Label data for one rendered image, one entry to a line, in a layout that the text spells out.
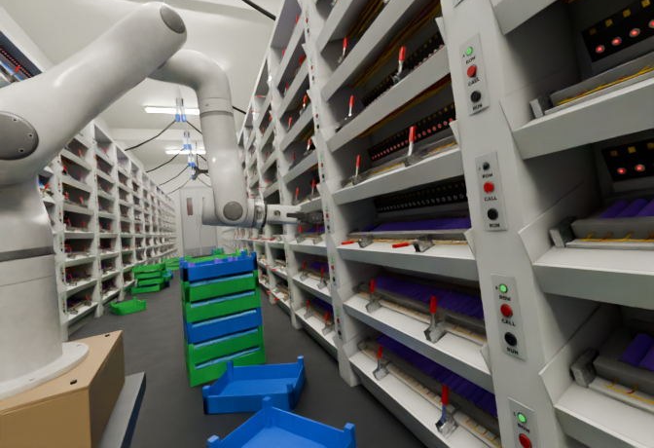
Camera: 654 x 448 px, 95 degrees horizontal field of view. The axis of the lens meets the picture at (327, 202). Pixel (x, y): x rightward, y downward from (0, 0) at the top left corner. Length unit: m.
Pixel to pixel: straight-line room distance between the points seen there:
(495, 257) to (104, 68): 0.79
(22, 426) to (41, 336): 0.13
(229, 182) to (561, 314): 0.68
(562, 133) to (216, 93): 0.74
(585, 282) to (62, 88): 0.85
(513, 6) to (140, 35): 0.68
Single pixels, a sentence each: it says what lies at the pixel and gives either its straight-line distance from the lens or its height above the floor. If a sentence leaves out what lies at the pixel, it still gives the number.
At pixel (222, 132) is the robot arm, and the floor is 0.84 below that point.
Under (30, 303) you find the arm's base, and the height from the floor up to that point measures 0.49.
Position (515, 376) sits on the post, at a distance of 0.61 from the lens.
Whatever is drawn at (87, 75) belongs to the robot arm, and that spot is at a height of 0.89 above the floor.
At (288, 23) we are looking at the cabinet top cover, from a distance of 1.90.
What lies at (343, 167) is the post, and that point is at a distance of 1.13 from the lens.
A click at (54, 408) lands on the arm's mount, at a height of 0.36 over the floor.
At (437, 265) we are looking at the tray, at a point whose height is 0.46.
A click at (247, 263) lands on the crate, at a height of 0.43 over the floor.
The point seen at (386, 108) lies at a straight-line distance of 0.80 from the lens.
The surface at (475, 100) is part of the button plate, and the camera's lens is 0.57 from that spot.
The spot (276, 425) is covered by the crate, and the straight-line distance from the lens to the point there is 1.09.
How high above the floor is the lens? 0.57
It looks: 4 degrees up
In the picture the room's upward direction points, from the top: 6 degrees counter-clockwise
